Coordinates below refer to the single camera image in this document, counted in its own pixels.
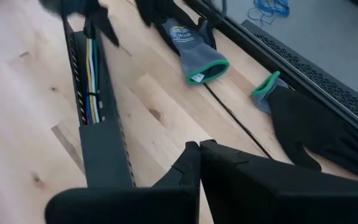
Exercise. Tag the grey glove green cuff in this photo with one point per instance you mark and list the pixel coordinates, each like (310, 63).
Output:
(197, 56)

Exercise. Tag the black duct cover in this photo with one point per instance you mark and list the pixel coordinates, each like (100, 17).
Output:
(104, 155)

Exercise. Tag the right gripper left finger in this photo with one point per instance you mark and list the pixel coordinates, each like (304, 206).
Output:
(120, 208)

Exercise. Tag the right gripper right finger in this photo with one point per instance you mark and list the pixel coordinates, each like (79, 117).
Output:
(291, 202)

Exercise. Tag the black perforated metal box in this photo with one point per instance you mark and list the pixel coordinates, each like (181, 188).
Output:
(322, 77)

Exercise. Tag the black glove green cuff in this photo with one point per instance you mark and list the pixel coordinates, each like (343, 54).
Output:
(306, 124)

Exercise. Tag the black aluminium table frame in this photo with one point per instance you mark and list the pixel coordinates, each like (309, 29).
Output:
(259, 53)

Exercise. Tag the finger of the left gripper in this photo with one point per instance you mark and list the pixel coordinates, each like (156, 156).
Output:
(107, 26)
(90, 28)

